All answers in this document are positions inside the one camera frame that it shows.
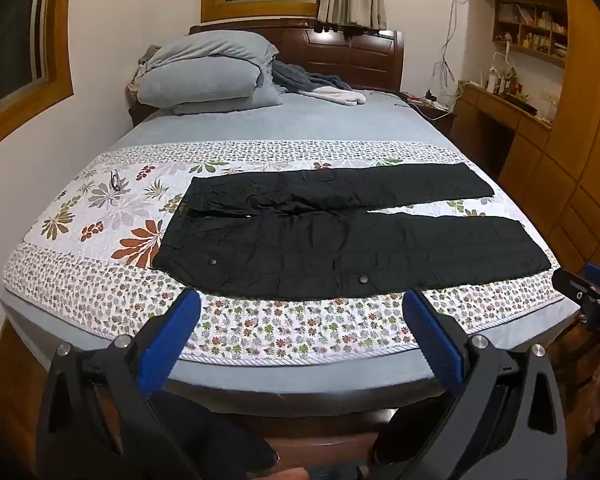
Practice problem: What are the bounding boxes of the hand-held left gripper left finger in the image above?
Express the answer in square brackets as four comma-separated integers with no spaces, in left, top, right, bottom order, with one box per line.
[36,287,203,480]

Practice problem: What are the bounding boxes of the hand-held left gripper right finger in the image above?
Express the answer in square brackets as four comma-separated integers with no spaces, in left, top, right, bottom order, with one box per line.
[375,287,568,480]

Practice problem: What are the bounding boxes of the black pants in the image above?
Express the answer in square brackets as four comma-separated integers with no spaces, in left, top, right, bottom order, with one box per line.
[152,162,552,297]

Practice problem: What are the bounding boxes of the floral quilt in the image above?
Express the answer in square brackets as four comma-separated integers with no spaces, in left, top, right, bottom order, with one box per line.
[2,140,573,366]

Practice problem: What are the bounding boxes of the wooden wardrobe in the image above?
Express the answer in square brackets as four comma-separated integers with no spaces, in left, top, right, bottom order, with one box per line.
[470,0,600,277]

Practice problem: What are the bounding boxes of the wooden desk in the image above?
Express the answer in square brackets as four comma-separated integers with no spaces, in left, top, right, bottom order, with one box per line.
[450,80,556,186]

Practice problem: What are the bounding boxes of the small potted plant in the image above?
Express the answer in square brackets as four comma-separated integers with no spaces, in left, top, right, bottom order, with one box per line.
[505,66,527,99]

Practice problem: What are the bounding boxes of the white bottles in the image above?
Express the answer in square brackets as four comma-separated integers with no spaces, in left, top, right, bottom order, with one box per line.
[486,64,507,95]

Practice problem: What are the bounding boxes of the wooden nightstand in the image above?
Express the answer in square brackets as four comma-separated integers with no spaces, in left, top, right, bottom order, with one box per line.
[399,90,458,137]

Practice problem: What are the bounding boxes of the bed with blue sheet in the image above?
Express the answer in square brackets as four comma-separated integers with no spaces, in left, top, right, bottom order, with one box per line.
[0,91,581,461]

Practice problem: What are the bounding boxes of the grey pillows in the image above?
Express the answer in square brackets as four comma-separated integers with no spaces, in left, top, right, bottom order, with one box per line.
[136,30,286,117]

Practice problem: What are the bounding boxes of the grey clothes pile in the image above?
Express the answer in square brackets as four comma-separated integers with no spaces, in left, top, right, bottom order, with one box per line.
[129,44,163,92]

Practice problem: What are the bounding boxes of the white towel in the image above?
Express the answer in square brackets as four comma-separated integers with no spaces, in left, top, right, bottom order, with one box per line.
[307,86,368,107]

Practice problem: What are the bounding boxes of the dark grey blanket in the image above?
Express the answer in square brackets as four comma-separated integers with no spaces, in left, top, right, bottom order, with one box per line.
[269,60,353,97]

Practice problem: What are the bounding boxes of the dark wooden headboard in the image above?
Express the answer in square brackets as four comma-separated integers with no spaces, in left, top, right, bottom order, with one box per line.
[127,24,406,126]

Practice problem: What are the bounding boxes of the large wooden framed window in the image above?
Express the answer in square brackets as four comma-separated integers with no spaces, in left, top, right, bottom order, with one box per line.
[0,0,76,161]

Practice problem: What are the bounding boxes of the wooden wall shelf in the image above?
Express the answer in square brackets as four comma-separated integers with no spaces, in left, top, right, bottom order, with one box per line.
[491,0,569,69]

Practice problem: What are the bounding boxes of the hanging cables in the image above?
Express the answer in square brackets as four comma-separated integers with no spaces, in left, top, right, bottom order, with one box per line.
[431,0,475,108]

